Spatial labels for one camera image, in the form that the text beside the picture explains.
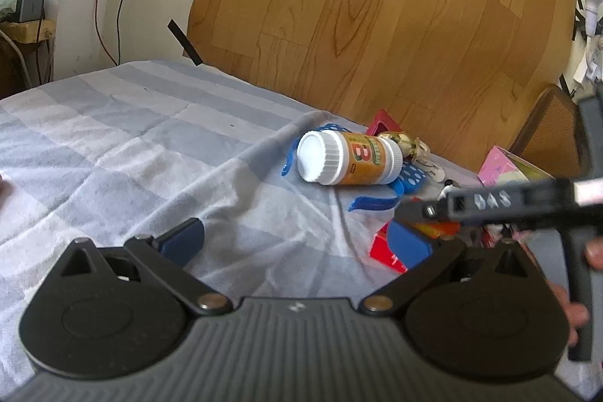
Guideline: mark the dark power adapter box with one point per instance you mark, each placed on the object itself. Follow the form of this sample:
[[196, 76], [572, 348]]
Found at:
[[29, 10]]

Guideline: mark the wood pattern headboard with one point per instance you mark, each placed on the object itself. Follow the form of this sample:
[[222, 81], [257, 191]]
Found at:
[[461, 75]]

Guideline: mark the black tape strip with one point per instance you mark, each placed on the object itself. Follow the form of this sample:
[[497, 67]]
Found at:
[[184, 42]]

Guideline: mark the magenta red gift box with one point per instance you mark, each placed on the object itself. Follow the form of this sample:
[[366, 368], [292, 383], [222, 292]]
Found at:
[[382, 123]]

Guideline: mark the white cap vitamin bottle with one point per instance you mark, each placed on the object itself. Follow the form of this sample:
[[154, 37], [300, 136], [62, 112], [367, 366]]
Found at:
[[336, 158]]

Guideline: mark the blue polka dot bow headband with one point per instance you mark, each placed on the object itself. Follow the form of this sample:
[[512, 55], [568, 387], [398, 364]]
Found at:
[[410, 180]]

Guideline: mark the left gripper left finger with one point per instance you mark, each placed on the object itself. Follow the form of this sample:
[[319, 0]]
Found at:
[[164, 259]]

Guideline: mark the pink macaron biscuit tin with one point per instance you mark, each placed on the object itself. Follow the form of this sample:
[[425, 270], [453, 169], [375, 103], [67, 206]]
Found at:
[[501, 166]]

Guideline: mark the person's right hand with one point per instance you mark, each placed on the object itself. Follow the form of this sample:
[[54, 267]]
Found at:
[[577, 314]]

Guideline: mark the wall socket with adapters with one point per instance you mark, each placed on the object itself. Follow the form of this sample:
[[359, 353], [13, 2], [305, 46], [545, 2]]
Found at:
[[589, 70]]

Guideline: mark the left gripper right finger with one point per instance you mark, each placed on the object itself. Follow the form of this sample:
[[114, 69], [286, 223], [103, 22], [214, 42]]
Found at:
[[426, 261]]

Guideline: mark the wooden side shelf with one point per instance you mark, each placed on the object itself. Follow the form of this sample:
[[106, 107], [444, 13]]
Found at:
[[27, 52]]

